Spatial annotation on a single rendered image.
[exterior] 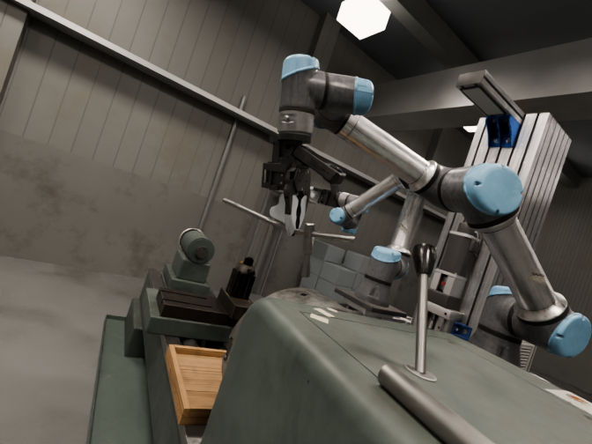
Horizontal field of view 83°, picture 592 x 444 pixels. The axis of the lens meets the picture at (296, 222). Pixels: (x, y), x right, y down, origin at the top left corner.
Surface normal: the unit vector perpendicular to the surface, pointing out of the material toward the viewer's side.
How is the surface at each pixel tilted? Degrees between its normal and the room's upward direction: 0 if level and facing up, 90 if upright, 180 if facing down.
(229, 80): 90
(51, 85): 90
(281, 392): 90
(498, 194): 85
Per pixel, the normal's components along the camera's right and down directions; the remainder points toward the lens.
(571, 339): 0.28, 0.18
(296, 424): -0.83, -0.29
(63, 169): 0.53, 0.18
